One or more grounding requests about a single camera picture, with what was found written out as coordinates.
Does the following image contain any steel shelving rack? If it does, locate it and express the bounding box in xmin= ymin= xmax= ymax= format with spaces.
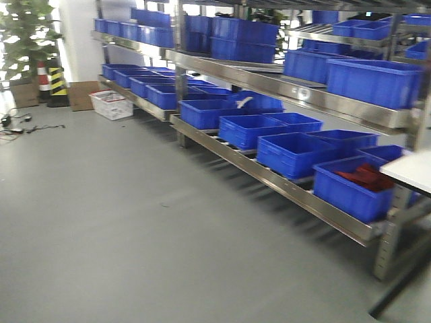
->
xmin=90 ymin=0 xmax=431 ymax=282

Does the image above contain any blue bin with red cloth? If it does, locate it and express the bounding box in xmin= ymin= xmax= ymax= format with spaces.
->
xmin=314 ymin=155 xmax=394 ymax=223

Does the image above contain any brown cardboard box on floor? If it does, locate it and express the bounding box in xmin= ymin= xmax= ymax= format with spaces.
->
xmin=69 ymin=81 xmax=100 ymax=112

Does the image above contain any red cloth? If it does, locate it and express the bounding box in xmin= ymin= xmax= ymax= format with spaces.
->
xmin=335 ymin=163 xmax=395 ymax=192

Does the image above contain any black yellow traffic cone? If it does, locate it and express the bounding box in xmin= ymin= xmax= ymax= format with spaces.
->
xmin=47 ymin=59 xmax=70 ymax=108

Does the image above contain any red white traffic cone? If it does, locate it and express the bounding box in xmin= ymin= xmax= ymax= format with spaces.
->
xmin=37 ymin=61 xmax=51 ymax=102

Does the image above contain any green potted plant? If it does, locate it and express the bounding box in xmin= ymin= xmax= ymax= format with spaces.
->
xmin=1 ymin=1 xmax=63 ymax=81

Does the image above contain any white wire basket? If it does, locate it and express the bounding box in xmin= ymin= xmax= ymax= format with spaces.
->
xmin=89 ymin=89 xmax=133 ymax=120

